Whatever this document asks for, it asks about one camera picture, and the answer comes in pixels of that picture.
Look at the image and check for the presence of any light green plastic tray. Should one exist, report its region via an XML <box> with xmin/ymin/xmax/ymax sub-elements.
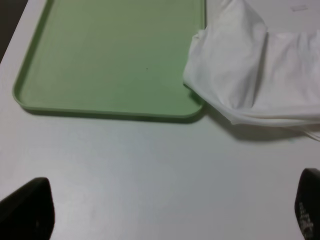
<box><xmin>12</xmin><ymin>0</ymin><xmax>206</xmax><ymax>120</ymax></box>

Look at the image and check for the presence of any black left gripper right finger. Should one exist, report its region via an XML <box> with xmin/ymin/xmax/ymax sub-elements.
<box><xmin>294</xmin><ymin>168</ymin><xmax>320</xmax><ymax>240</ymax></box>

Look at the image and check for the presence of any white short sleeve t-shirt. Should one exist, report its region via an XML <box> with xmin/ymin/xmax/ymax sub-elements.
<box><xmin>183</xmin><ymin>0</ymin><xmax>320</xmax><ymax>140</ymax></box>

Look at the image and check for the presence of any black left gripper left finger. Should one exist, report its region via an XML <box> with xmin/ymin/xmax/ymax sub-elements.
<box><xmin>0</xmin><ymin>177</ymin><xmax>55</xmax><ymax>240</ymax></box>

